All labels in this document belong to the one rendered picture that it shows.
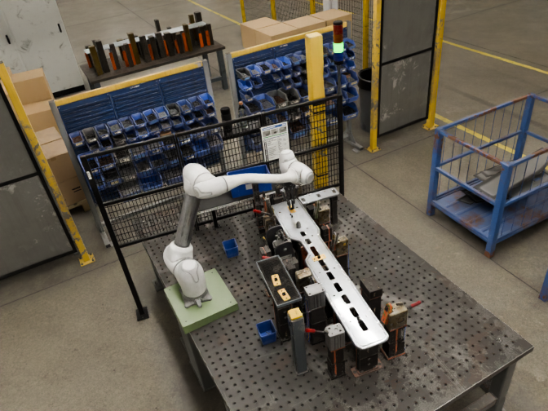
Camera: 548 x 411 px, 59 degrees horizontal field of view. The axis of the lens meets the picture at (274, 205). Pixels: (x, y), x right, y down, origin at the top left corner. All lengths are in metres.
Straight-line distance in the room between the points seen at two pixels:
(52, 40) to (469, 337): 7.88
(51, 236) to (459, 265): 3.68
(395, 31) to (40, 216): 4.04
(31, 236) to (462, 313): 3.66
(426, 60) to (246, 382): 4.45
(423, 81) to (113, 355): 4.53
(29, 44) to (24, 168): 4.83
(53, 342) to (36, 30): 5.87
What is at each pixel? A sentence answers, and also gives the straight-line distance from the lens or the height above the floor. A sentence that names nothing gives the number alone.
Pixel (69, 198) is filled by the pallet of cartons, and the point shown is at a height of 0.23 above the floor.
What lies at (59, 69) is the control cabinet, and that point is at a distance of 9.33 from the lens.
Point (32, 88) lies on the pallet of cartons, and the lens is 7.12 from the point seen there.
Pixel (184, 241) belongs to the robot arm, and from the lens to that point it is 3.15.
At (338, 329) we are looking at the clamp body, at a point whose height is 1.06.
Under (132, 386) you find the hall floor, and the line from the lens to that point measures 3.93.
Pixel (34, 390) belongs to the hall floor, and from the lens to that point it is 4.25.
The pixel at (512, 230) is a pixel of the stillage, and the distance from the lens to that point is 4.71.
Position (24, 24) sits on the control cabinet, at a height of 1.26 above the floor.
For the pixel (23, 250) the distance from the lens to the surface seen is 4.99.
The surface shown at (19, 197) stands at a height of 0.88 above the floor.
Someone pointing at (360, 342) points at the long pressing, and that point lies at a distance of 2.59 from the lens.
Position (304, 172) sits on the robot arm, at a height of 1.47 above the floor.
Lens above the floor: 3.03
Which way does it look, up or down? 36 degrees down
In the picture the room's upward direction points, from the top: 7 degrees counter-clockwise
